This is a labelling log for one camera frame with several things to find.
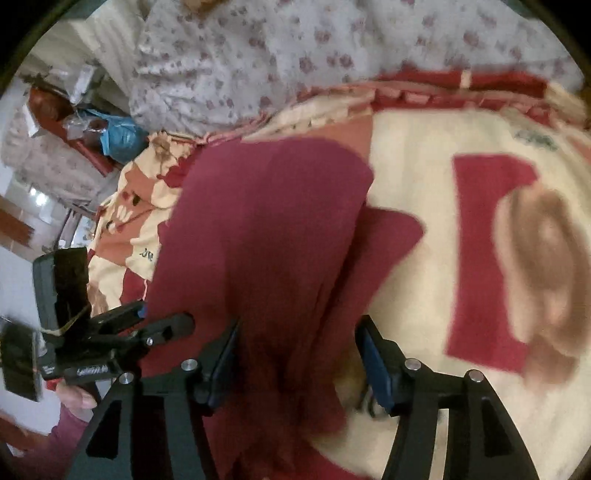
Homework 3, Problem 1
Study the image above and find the maroon garment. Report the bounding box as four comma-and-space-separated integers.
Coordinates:
137, 135, 426, 480

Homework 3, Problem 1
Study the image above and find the floral covered cushion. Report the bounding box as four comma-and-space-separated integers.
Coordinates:
0, 105, 117, 209

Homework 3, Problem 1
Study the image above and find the beige cloth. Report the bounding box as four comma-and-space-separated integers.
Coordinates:
69, 0, 153, 100

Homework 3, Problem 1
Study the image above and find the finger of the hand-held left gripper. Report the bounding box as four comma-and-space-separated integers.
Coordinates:
105, 312, 195, 352
90, 301, 148, 334

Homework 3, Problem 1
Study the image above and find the person's left forearm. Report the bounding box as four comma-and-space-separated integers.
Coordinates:
44, 402, 99, 467

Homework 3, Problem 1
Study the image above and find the brown wooden furniture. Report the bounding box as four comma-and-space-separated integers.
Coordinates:
28, 85, 114, 178

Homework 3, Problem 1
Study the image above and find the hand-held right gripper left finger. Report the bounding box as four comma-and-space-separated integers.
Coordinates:
65, 318, 242, 480

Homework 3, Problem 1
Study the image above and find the blue plastic bag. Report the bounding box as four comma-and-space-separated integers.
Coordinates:
98, 112, 151, 165

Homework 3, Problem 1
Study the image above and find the red and cream printed blanket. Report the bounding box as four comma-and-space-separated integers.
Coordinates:
87, 69, 591, 480

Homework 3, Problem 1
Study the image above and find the white floral bed sheet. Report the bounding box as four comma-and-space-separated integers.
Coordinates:
128, 0, 583, 140

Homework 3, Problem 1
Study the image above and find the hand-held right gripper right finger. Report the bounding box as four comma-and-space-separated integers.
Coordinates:
355, 315, 539, 480

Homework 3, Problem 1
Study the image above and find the person's left hand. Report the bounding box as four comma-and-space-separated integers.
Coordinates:
55, 381, 100, 412

